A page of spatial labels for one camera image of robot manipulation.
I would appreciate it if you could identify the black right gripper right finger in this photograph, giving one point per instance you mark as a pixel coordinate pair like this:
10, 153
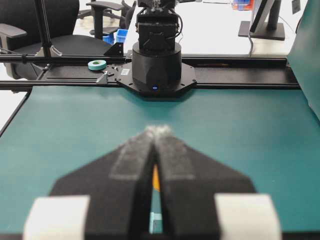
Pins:
204, 199

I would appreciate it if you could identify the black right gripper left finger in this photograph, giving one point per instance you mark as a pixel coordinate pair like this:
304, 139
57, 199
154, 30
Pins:
106, 199

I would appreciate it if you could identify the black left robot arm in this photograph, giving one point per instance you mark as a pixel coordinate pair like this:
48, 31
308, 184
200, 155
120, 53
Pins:
156, 68

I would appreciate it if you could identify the orange block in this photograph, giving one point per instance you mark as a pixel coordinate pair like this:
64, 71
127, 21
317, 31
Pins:
155, 179

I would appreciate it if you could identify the green table mat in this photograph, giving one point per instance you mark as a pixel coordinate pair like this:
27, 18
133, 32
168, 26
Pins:
270, 135

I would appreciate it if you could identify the green tape roll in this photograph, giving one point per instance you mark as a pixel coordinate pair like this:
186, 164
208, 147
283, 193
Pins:
97, 65

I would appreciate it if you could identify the blue plastic bin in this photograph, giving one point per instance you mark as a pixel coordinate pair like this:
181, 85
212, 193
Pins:
116, 37

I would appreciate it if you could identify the teal side panel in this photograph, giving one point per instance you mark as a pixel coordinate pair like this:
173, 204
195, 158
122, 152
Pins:
304, 57

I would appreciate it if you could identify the black office chair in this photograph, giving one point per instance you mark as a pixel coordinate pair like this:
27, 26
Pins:
20, 34
112, 10

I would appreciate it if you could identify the black monitor stand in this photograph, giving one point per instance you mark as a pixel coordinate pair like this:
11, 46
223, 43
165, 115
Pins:
264, 21

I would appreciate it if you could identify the black aluminium rail frame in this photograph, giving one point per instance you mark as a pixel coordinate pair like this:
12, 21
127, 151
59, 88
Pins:
198, 72

